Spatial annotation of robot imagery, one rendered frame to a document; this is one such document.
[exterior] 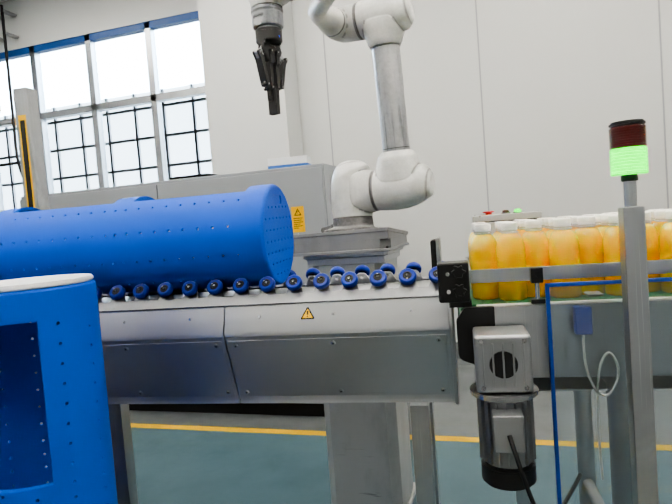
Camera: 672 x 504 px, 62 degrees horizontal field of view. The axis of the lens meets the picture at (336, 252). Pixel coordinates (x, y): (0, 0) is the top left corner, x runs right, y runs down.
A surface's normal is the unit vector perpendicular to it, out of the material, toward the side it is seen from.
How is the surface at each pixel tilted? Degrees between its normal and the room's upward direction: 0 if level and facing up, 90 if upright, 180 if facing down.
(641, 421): 90
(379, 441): 90
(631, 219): 90
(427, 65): 90
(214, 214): 62
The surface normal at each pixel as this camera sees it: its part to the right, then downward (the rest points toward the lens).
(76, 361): 0.87, -0.04
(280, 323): -0.22, -0.27
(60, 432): 0.70, -0.02
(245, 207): -0.22, -0.50
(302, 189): -0.29, 0.07
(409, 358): -0.18, 0.40
